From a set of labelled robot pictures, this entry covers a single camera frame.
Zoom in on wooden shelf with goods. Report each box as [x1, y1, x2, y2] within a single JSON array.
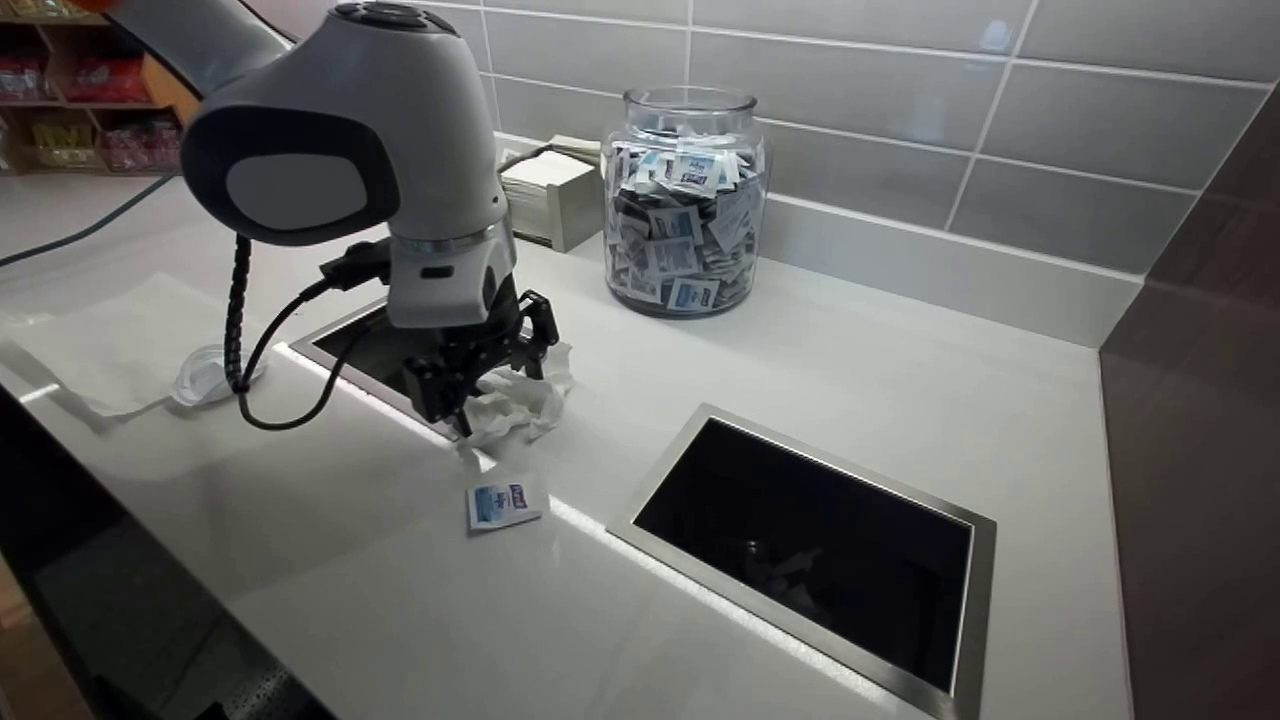
[[0, 0, 197, 177]]

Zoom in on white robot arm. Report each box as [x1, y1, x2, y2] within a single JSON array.
[[94, 0, 558, 424]]

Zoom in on glass jar of sachets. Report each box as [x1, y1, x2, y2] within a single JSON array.
[[602, 83, 769, 320]]

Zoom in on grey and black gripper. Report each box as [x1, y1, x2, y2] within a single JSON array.
[[390, 225, 559, 432]]

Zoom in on blue white sachet packet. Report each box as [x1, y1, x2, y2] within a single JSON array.
[[464, 481, 546, 532]]

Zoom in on right countertop bin opening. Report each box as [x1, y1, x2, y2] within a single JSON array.
[[618, 409, 995, 720]]

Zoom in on dark green cable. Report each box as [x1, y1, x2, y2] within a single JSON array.
[[0, 168, 185, 273]]

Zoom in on white napkin box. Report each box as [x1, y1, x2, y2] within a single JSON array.
[[501, 150, 606, 253]]

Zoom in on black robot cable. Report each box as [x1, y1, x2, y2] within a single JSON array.
[[222, 231, 396, 435]]

